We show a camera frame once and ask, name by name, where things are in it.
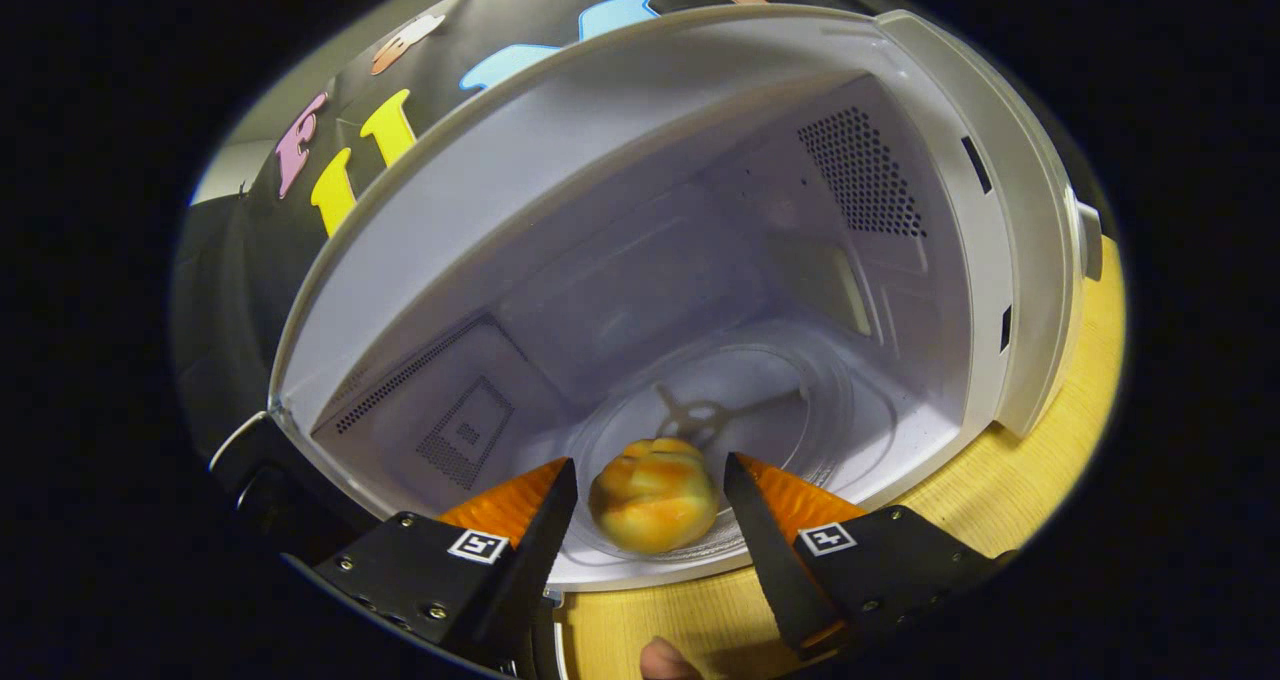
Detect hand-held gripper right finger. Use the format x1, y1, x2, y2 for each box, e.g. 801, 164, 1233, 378
724, 451, 1019, 661

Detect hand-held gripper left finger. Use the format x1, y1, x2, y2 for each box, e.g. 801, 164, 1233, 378
312, 457, 579, 669

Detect golden bread bun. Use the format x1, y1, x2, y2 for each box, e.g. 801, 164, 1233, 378
588, 437, 721, 555

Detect white microwave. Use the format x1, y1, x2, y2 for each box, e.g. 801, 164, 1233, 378
208, 3, 1106, 680

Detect glass turntable plate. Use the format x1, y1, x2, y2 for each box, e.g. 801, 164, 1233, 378
563, 335, 901, 567

